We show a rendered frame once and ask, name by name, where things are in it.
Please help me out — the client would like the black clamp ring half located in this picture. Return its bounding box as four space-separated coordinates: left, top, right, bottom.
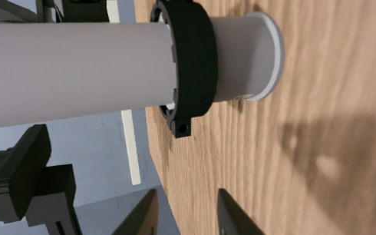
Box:
150 0 218 139

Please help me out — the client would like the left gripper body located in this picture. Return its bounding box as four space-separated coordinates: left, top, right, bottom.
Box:
54 2 110 22

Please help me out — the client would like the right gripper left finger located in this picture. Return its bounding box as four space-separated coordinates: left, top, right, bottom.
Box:
111 189 159 235

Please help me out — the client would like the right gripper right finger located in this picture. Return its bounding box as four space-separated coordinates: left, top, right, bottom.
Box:
216 188 266 235

